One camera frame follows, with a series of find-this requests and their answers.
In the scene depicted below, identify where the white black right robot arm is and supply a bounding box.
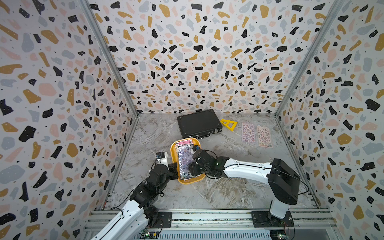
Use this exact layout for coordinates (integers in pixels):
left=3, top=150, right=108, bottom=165
left=189, top=146, right=304, bottom=220

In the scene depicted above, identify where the black briefcase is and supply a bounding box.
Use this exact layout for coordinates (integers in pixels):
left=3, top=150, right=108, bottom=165
left=177, top=109, right=223, bottom=139

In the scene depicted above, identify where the yellow storage tray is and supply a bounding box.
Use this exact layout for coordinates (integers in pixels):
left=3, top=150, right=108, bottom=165
left=170, top=138, right=206, bottom=185

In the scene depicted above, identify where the yellow triangle ruler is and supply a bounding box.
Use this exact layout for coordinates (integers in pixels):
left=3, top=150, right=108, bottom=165
left=220, top=119, right=238, bottom=132

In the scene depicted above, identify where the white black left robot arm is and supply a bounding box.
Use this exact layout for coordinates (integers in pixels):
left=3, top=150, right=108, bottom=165
left=93, top=163, right=179, bottom=240

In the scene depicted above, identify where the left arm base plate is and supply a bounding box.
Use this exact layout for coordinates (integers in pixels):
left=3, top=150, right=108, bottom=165
left=146, top=212, right=173, bottom=229

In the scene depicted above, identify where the pink sticker sheet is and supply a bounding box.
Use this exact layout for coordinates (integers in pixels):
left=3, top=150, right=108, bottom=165
left=242, top=123, right=256, bottom=143
left=257, top=126, right=273, bottom=148

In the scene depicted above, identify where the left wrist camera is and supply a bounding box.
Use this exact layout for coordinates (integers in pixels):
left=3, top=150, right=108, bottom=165
left=155, top=152, right=169, bottom=166

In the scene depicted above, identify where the holographic sticker sheet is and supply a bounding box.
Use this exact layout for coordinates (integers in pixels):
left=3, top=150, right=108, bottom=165
left=176, top=139, right=196, bottom=181

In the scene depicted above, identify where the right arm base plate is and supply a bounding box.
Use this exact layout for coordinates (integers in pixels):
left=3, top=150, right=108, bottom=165
left=251, top=211, right=294, bottom=228

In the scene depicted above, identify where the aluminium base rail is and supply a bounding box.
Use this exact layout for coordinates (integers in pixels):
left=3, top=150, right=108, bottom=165
left=83, top=209, right=334, bottom=240

